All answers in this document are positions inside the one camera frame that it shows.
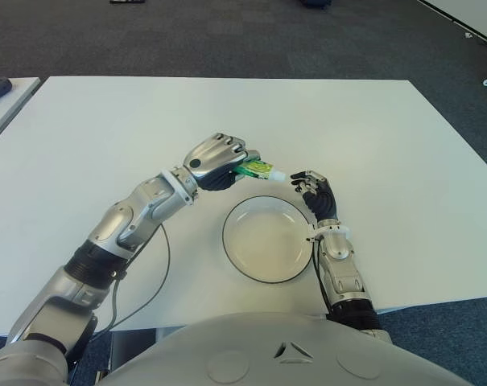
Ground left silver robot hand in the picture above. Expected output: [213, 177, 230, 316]
[181, 131, 262, 192]

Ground dark grey stand under table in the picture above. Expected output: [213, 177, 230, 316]
[108, 329, 159, 373]

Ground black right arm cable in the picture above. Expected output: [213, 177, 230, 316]
[310, 239, 332, 314]

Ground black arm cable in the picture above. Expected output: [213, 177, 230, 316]
[310, 239, 332, 314]
[93, 223, 171, 335]

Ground white table with black edge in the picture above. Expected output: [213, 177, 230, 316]
[415, 0, 487, 47]

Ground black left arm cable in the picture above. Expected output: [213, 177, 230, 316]
[93, 223, 171, 335]

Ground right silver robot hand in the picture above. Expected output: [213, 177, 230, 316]
[290, 169, 340, 223]

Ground white side table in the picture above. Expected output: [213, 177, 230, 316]
[0, 76, 41, 148]

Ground green white toothpaste tube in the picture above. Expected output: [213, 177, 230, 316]
[233, 158, 287, 182]

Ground white plate with black rim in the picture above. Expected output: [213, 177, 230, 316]
[221, 195, 315, 285]

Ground grey robot torso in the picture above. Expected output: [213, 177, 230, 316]
[96, 311, 481, 386]

